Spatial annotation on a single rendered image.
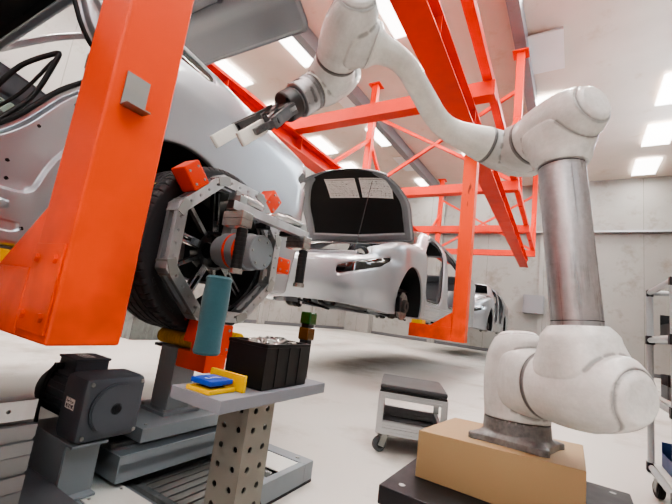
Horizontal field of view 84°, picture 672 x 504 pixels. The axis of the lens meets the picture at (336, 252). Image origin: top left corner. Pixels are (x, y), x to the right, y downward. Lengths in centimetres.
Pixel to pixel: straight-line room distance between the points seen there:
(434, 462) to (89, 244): 96
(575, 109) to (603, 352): 51
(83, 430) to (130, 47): 100
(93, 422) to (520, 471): 108
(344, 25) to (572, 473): 103
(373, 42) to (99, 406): 116
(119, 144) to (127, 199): 13
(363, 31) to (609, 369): 82
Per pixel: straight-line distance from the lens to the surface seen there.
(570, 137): 102
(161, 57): 121
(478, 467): 103
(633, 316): 1543
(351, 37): 91
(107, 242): 104
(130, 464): 144
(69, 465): 137
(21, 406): 112
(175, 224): 133
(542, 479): 101
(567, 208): 97
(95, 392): 128
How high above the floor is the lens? 67
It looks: 9 degrees up
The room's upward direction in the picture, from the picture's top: 7 degrees clockwise
